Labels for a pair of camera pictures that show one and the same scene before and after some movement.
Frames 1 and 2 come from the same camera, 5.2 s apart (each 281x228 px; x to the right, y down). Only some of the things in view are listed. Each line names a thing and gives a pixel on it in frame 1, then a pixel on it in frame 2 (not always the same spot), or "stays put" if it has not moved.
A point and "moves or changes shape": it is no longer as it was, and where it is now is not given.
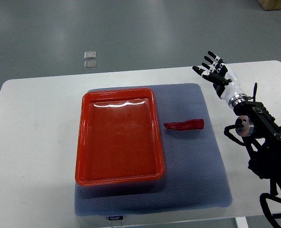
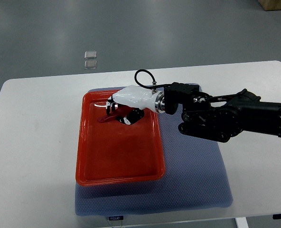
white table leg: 241,222 stays put
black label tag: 116,218 stays put
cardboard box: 276,4 stays put
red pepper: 192,124 moves or changes shape
